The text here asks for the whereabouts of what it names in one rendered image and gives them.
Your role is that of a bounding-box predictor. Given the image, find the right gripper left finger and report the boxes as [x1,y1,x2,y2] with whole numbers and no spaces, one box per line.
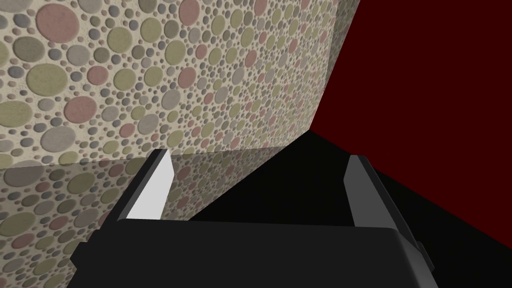
[106,148,175,223]

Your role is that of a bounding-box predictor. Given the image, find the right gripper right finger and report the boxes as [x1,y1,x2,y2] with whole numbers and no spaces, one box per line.
[343,154,402,231]

